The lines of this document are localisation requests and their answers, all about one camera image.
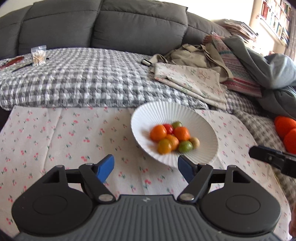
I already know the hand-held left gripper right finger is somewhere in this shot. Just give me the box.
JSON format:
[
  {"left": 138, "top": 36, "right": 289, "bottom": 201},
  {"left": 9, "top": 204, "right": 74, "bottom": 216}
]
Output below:
[{"left": 177, "top": 155, "right": 251, "bottom": 204}]

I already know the white ribbed bowl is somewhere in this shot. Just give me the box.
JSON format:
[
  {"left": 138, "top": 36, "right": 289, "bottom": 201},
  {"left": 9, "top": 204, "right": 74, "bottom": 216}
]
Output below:
[{"left": 131, "top": 101, "right": 219, "bottom": 168}]

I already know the cherry print cloth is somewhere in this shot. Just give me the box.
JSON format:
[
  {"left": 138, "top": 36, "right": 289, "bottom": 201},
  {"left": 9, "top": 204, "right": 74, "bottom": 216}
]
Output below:
[{"left": 0, "top": 105, "right": 293, "bottom": 241}]

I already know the thin black stick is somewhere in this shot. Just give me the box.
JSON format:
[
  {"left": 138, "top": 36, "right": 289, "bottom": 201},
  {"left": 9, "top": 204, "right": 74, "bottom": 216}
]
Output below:
[{"left": 11, "top": 62, "right": 33, "bottom": 73}]

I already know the orange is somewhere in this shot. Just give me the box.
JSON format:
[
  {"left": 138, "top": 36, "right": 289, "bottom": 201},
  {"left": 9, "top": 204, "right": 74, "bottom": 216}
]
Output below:
[
  {"left": 274, "top": 116, "right": 296, "bottom": 139},
  {"left": 283, "top": 128, "right": 296, "bottom": 154}
]

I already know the smooth orange tomato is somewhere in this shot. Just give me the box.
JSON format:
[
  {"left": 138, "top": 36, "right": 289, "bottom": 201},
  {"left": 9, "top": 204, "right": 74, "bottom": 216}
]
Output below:
[{"left": 150, "top": 125, "right": 167, "bottom": 142}]

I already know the large orange mandarin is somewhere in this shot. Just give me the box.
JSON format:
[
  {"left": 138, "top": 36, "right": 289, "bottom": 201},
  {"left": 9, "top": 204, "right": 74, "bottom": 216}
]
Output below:
[{"left": 174, "top": 127, "right": 190, "bottom": 142}]

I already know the dark grey sofa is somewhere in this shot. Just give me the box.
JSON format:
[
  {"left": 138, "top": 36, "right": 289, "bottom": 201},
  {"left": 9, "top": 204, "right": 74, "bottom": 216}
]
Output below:
[{"left": 0, "top": 0, "right": 232, "bottom": 127}]

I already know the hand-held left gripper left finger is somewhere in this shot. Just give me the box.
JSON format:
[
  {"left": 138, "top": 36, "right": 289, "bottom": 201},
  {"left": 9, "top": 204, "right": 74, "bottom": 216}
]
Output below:
[{"left": 42, "top": 154, "right": 116, "bottom": 204}]

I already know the bookshelf with books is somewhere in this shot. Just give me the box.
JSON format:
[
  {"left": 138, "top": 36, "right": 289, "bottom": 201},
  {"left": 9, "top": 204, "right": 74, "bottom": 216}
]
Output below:
[{"left": 260, "top": 0, "right": 293, "bottom": 48}]

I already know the grey white checked blanket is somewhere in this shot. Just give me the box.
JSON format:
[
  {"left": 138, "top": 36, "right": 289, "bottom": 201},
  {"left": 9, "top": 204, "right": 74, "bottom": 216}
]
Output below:
[{"left": 0, "top": 47, "right": 296, "bottom": 209}]

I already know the dimpled orange mandarin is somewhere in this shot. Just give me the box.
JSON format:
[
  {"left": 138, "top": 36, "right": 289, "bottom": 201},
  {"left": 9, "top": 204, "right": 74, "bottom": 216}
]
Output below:
[{"left": 165, "top": 134, "right": 179, "bottom": 151}]

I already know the yellow green tomato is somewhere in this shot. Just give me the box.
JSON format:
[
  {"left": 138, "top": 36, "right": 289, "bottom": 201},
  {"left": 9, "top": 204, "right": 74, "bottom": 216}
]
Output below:
[{"left": 157, "top": 138, "right": 173, "bottom": 155}]

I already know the striped patterned pillow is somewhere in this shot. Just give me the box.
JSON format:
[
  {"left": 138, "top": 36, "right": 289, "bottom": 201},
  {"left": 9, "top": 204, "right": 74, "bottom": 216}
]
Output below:
[{"left": 203, "top": 35, "right": 263, "bottom": 98}]

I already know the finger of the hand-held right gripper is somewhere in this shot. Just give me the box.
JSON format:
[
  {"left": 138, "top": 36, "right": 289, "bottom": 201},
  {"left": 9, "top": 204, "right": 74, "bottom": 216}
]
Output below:
[{"left": 249, "top": 146, "right": 296, "bottom": 179}]

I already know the red flat object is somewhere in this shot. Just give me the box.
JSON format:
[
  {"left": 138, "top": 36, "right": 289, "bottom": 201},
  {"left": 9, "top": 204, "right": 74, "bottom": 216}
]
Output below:
[{"left": 0, "top": 56, "right": 25, "bottom": 70}]

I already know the grey blue quilt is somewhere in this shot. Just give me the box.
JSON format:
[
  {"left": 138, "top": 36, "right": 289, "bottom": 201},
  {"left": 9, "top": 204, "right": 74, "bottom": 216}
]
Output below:
[{"left": 223, "top": 36, "right": 296, "bottom": 118}]

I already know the folded floral cloth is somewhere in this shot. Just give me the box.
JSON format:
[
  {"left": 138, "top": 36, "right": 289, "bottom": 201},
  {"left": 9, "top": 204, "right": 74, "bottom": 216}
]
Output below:
[{"left": 150, "top": 62, "right": 228, "bottom": 110}]

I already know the clear bag of cotton swabs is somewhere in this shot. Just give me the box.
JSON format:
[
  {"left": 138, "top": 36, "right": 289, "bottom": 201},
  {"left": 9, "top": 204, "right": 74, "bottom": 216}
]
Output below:
[{"left": 31, "top": 45, "right": 47, "bottom": 67}]

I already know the stack of papers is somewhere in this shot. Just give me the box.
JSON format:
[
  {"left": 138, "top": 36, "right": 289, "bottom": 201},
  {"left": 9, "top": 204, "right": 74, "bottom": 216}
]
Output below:
[{"left": 216, "top": 19, "right": 258, "bottom": 43}]

